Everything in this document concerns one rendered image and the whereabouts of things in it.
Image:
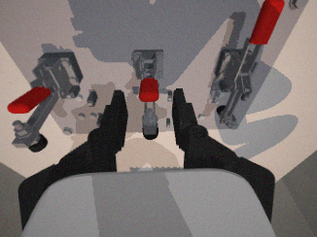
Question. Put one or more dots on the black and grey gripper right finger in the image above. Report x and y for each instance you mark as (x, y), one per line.
(199, 148)

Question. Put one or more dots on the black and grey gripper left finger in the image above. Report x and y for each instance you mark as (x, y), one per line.
(96, 155)

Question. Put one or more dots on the toggle clamp with red handle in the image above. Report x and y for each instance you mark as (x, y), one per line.
(46, 89)
(231, 60)

